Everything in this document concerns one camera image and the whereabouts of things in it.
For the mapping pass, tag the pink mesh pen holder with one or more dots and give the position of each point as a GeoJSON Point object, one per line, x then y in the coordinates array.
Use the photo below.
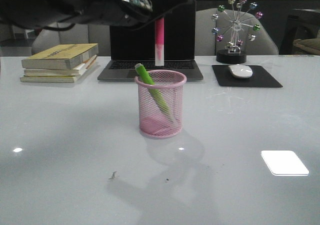
{"type": "Point", "coordinates": [152, 122]}

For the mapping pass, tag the white computer mouse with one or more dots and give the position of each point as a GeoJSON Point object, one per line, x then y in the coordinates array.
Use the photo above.
{"type": "Point", "coordinates": [240, 71]}

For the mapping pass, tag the dark grey laptop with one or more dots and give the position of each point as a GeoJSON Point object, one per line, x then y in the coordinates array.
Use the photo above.
{"type": "Point", "coordinates": [129, 47]}

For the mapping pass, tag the top yellow book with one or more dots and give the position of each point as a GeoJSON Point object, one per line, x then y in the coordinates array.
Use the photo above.
{"type": "Point", "coordinates": [61, 57]}

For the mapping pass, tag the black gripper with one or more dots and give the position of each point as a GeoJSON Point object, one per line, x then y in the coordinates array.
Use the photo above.
{"type": "Point", "coordinates": [40, 14]}

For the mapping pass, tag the middle cream book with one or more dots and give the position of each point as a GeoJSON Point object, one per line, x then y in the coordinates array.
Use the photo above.
{"type": "Point", "coordinates": [77, 71]}

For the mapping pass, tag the black mouse pad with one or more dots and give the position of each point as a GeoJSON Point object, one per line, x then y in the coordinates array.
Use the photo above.
{"type": "Point", "coordinates": [260, 78]}

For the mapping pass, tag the cream book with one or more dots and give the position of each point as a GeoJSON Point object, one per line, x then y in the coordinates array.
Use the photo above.
{"type": "Point", "coordinates": [77, 71]}
{"type": "Point", "coordinates": [51, 79]}

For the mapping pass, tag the pink highlighter pen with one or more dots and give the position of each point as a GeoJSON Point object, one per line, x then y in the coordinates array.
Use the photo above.
{"type": "Point", "coordinates": [159, 36]}

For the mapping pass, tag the ferris wheel desk ornament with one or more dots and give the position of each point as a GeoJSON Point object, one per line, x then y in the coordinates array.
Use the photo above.
{"type": "Point", "coordinates": [235, 24]}

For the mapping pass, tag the dark side table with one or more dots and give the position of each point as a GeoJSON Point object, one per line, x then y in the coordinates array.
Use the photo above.
{"type": "Point", "coordinates": [302, 33]}

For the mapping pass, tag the left grey armchair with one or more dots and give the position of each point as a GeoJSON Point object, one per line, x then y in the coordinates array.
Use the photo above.
{"type": "Point", "coordinates": [79, 34]}

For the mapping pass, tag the right grey armchair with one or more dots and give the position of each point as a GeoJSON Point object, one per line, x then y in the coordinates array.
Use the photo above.
{"type": "Point", "coordinates": [205, 44]}

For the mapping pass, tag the bottom cream book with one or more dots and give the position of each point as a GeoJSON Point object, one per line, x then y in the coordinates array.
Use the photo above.
{"type": "Point", "coordinates": [51, 79]}

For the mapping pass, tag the grey armchair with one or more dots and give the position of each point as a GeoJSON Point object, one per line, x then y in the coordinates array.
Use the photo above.
{"type": "Point", "coordinates": [205, 44]}
{"type": "Point", "coordinates": [79, 34]}

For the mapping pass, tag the green highlighter pen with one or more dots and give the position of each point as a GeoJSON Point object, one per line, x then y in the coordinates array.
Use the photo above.
{"type": "Point", "coordinates": [155, 93]}

